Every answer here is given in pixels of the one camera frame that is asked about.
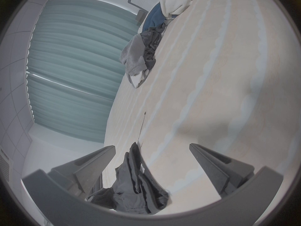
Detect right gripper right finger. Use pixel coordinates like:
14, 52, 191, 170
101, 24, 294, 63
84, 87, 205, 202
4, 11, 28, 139
189, 143, 255, 195

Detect ceiling air vent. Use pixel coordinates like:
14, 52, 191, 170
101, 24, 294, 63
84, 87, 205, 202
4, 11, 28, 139
0, 147, 12, 183

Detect blue-green curtain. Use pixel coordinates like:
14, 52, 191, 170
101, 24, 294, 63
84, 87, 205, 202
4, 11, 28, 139
26, 74, 116, 143
25, 0, 143, 101

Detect pile of clothes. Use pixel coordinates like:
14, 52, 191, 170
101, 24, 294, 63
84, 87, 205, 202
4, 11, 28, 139
119, 0, 193, 88

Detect black trousers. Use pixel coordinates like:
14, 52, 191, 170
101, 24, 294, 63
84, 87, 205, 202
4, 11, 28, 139
90, 112, 169, 215

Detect bed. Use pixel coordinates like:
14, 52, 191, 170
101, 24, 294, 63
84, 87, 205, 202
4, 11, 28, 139
103, 0, 301, 218

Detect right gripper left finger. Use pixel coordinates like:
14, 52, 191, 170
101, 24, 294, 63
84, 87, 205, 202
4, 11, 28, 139
48, 145, 116, 195

